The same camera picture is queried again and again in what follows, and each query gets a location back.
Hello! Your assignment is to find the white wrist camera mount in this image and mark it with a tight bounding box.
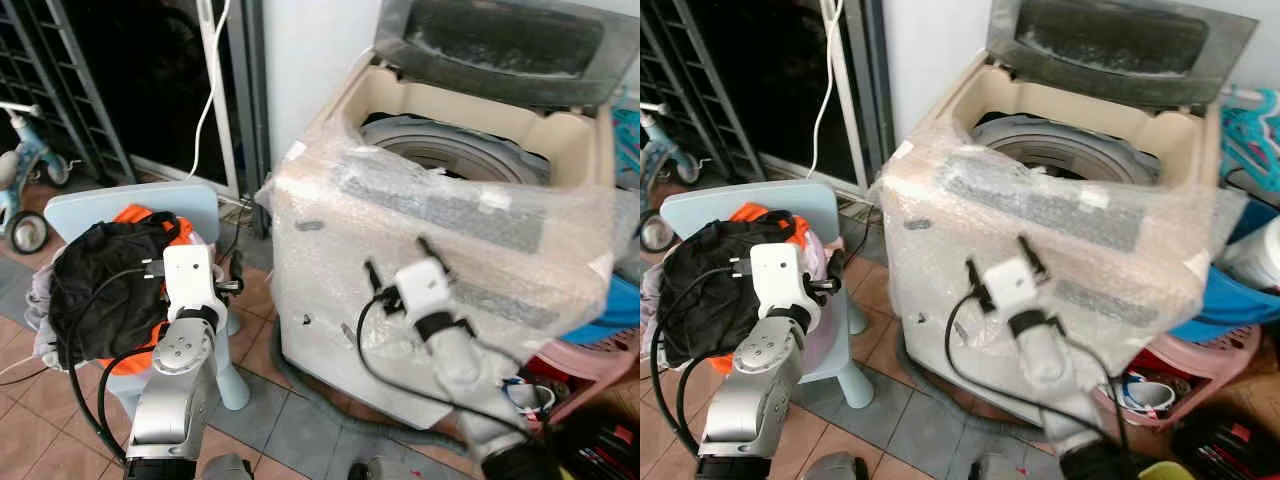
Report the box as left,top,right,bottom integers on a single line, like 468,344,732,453
391,259,455,323
984,256,1043,321
747,242,823,319
159,244,230,323

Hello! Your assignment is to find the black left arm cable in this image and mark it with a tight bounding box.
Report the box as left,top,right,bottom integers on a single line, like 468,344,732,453
62,264,166,465
647,262,753,459

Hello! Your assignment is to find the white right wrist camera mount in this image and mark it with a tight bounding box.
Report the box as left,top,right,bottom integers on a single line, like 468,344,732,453
391,259,455,323
984,256,1043,321

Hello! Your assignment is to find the white container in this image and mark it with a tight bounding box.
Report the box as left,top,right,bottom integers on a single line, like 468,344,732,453
1222,214,1280,293

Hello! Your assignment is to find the blue plastic basin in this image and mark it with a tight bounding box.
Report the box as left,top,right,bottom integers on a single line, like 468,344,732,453
558,268,641,347
1168,198,1280,347

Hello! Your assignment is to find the light blue plastic chair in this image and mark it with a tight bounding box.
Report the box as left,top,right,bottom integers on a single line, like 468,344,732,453
44,182,252,419
659,180,877,411

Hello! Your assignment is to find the white hanging cable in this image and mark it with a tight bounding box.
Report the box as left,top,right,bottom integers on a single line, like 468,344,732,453
806,0,847,183
186,0,233,183

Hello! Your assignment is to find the black garment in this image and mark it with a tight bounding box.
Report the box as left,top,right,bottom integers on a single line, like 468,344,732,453
658,211,801,367
49,212,185,367

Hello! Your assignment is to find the yellow plastic item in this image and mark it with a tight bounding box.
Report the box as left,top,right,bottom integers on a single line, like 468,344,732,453
1138,460,1203,480

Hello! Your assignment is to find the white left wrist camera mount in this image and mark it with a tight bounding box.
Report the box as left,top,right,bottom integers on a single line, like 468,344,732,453
747,242,823,319
159,244,230,323

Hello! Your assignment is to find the bubble-wrapped top-load washing machine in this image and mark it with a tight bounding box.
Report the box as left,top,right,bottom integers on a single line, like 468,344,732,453
870,0,1263,429
257,0,641,431

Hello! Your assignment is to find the grey robot left foot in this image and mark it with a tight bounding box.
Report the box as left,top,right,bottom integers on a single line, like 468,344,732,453
198,453,255,480
804,452,871,480

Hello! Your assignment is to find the grey sliding door frame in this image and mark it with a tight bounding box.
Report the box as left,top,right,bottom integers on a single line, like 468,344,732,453
760,0,896,201
130,0,271,201

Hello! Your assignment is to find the white cup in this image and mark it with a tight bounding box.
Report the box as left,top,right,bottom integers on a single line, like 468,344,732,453
1113,380,1177,419
503,380,557,419

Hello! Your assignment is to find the red and black bag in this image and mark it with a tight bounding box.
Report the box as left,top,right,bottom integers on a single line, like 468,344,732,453
552,408,641,480
1168,403,1280,480

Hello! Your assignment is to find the grey washing machine lid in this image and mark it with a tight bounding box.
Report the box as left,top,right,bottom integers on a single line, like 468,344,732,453
985,0,1259,109
373,0,641,109

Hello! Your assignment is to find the light blue child tricycle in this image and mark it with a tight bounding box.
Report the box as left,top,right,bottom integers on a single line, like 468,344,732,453
640,100,693,253
0,100,73,256

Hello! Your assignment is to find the teal child bicycle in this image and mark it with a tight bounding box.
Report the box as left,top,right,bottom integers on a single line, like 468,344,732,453
1218,85,1280,201
612,88,641,186

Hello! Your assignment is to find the orange garment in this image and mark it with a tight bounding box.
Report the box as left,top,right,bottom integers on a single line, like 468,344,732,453
98,203,197,377
712,201,809,376

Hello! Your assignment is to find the dark metal window grille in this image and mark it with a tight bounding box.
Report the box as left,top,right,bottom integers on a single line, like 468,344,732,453
640,0,767,183
0,0,137,187

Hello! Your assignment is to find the pink plastic basket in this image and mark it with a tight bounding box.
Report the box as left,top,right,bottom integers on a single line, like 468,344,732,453
518,328,641,425
1093,325,1263,433

